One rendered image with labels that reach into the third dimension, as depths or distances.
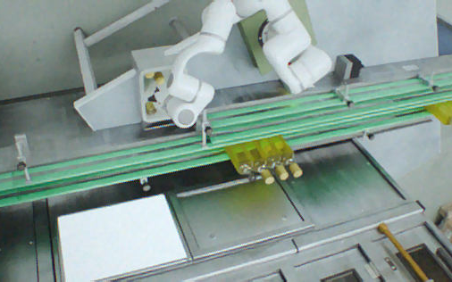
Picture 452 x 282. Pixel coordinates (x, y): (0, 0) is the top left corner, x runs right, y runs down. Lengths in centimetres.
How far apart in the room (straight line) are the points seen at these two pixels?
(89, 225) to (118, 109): 45
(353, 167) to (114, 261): 108
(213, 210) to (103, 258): 44
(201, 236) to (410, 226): 81
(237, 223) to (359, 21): 99
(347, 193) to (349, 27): 70
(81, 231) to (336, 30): 128
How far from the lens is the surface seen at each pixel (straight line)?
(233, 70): 182
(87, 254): 161
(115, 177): 172
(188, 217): 168
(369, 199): 191
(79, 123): 222
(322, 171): 198
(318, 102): 186
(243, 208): 172
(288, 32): 147
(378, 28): 210
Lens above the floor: 221
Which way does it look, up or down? 47 degrees down
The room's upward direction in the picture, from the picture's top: 149 degrees clockwise
